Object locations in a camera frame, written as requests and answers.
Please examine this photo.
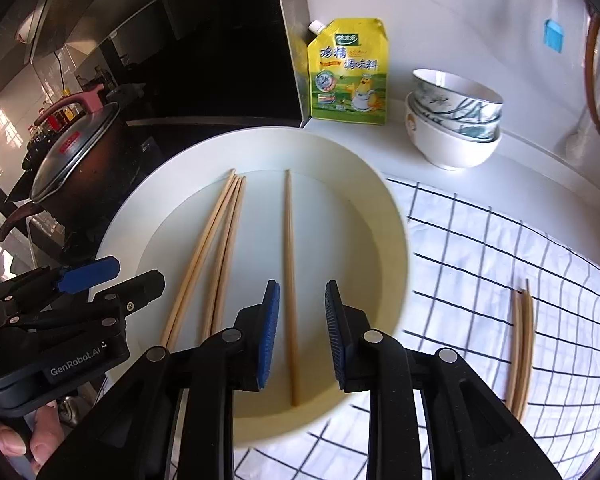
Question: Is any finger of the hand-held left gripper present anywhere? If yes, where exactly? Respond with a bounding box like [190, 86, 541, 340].
[5, 270, 166, 333]
[0, 256, 121, 306]

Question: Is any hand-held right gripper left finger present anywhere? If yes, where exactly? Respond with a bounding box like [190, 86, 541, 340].
[35, 280, 282, 480]

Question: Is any row of seasoning bottles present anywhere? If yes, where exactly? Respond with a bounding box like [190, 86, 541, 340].
[27, 62, 116, 136]

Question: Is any wooden chopstick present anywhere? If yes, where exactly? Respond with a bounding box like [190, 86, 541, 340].
[202, 176, 247, 341]
[169, 175, 243, 351]
[283, 169, 302, 407]
[511, 285, 529, 413]
[506, 287, 523, 408]
[516, 279, 536, 422]
[160, 169, 237, 348]

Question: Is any white grid-pattern cloth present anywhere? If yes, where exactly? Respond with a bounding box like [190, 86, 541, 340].
[232, 172, 600, 480]

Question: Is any person's left hand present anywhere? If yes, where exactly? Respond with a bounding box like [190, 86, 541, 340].
[0, 400, 63, 467]

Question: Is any blue-patterned ceramic bowl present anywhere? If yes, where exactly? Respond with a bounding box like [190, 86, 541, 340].
[412, 68, 504, 123]
[407, 92, 502, 142]

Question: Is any dark cooking pot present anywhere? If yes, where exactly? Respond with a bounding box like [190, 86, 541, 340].
[0, 105, 131, 243]

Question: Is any yellow seasoning pouch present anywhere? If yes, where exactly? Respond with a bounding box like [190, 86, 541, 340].
[306, 17, 390, 126]

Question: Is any blue silicone basting brush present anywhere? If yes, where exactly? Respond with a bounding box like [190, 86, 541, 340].
[543, 0, 566, 52]

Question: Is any white bowl with cartoon print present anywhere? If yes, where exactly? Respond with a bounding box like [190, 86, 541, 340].
[405, 100, 502, 171]

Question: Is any cream round pan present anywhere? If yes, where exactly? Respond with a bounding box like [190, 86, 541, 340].
[94, 126, 410, 448]

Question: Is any glass pot lid pink handle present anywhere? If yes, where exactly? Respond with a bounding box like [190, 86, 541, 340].
[30, 85, 121, 206]

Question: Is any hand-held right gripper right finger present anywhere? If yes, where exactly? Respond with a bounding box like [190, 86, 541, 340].
[324, 281, 563, 480]

